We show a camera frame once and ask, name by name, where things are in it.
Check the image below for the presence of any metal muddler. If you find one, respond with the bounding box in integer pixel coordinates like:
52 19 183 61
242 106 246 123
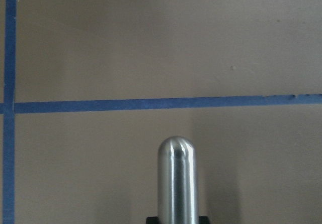
157 136 199 223

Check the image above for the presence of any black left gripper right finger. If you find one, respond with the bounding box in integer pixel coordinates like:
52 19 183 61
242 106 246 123
199 216 209 224

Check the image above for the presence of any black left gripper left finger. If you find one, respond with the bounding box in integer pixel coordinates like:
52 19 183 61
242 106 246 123
146 216 158 224

